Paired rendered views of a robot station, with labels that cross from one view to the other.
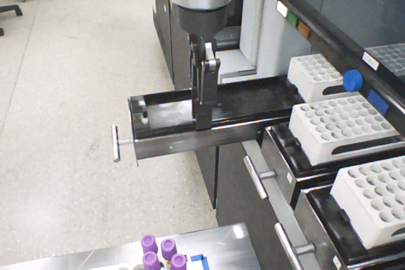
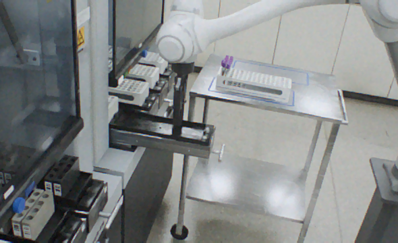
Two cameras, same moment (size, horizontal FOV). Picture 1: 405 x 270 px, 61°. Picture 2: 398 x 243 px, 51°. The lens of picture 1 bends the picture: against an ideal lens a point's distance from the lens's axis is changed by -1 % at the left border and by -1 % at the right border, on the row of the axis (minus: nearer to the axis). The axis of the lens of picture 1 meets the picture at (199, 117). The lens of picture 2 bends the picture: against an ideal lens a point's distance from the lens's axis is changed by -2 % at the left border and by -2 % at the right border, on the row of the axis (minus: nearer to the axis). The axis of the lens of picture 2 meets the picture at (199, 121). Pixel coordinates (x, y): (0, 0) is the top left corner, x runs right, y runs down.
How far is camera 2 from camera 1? 179 cm
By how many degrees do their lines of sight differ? 107
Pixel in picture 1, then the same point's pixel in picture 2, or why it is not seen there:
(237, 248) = (197, 88)
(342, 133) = (134, 83)
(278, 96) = (123, 121)
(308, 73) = (112, 100)
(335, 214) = (158, 84)
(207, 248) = (206, 91)
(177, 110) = (185, 133)
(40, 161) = not seen: outside the picture
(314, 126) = (143, 86)
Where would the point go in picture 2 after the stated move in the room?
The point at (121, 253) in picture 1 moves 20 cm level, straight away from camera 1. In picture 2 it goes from (233, 98) to (237, 123)
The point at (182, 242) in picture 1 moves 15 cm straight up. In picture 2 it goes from (212, 94) to (217, 58)
